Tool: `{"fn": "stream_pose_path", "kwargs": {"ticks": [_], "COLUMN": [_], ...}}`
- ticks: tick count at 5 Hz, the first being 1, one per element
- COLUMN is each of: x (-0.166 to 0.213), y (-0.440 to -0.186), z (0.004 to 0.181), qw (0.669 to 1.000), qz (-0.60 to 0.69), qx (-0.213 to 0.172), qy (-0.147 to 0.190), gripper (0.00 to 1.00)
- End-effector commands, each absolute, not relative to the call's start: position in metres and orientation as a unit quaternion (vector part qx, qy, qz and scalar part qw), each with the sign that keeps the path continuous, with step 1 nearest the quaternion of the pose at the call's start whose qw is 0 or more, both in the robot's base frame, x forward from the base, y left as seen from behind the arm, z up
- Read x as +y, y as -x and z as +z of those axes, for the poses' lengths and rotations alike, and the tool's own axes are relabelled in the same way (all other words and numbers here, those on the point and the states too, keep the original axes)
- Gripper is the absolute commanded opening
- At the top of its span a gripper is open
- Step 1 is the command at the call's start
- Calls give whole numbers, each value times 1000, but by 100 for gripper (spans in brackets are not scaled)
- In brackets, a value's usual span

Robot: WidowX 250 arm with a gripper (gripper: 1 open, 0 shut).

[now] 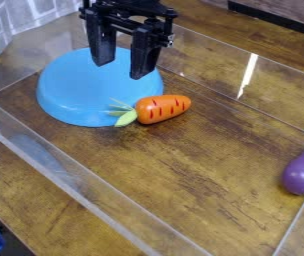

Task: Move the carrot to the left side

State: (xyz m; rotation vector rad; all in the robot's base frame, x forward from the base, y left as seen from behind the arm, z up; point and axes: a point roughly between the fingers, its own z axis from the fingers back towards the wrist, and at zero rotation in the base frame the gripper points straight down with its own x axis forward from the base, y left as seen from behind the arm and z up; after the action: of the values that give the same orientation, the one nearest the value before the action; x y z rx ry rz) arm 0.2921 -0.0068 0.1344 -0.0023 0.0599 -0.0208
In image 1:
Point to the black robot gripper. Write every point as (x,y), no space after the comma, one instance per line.
(108,16)

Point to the orange toy carrot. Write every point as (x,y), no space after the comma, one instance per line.
(150,109)

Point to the blue upturned bowl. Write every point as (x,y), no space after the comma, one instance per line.
(76,90)

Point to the white curtain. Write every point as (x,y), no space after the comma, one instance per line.
(21,15)

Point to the clear acrylic enclosure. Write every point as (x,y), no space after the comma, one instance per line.
(184,188)

